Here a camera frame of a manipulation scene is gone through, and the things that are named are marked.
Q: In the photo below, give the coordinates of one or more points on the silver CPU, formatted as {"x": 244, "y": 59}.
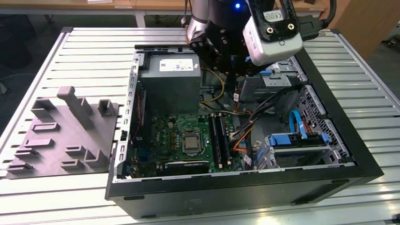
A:
{"x": 191, "y": 143}

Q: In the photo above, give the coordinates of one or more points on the green motherboard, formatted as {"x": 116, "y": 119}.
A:
{"x": 163, "y": 131}

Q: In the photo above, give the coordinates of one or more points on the grey parts rack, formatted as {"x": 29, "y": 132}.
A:
{"x": 77, "y": 140}

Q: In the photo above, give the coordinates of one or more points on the metal disk bay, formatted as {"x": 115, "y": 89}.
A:
{"x": 300, "y": 150}

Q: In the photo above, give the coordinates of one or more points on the small white box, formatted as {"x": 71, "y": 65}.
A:
{"x": 97, "y": 1}

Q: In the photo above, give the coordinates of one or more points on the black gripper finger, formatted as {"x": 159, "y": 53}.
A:
{"x": 243, "y": 68}
{"x": 209, "y": 49}

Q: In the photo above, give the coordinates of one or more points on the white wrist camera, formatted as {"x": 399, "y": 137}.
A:
{"x": 275, "y": 49}

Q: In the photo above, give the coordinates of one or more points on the wheeled chair base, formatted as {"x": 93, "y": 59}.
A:
{"x": 393, "y": 39}

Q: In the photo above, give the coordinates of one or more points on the wooden cabinet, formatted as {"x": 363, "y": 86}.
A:
{"x": 365, "y": 23}

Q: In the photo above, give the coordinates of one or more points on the black PC case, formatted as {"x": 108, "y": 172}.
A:
{"x": 219, "y": 199}

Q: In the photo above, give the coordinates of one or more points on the hard disk in blue carrier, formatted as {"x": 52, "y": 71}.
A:
{"x": 283, "y": 140}

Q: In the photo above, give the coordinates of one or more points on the metal optical drive cage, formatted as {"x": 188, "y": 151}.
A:
{"x": 281, "y": 80}

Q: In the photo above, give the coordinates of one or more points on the small black box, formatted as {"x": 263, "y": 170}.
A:
{"x": 309, "y": 1}

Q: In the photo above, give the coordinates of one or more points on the blue video port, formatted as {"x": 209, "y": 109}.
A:
{"x": 127, "y": 170}

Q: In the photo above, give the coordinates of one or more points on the black graphics card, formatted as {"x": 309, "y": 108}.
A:
{"x": 187, "y": 165}

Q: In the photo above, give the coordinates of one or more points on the grey power supply unit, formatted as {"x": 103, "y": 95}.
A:
{"x": 172, "y": 89}

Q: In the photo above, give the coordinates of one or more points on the blue drive bay clip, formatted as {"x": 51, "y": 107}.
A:
{"x": 265, "y": 72}

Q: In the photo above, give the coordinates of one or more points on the wooden desk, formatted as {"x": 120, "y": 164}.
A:
{"x": 100, "y": 6}

